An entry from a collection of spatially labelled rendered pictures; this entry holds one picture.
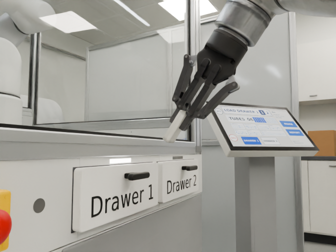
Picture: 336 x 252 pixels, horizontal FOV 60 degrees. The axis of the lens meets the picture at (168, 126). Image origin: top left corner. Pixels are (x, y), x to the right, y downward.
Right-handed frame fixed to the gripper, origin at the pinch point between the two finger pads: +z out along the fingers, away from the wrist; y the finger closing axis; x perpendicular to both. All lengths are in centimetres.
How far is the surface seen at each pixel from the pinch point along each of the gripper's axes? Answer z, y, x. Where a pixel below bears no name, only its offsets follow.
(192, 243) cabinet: 38, -10, -44
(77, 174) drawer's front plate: 14.5, 5.1, 14.4
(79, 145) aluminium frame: 11.1, 9.3, 12.7
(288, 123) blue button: -16, -8, -108
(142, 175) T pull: 12.9, 1.0, -0.3
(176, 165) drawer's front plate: 14.2, 4.4, -26.6
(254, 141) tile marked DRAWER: -1, -3, -80
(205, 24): -54, 96, -170
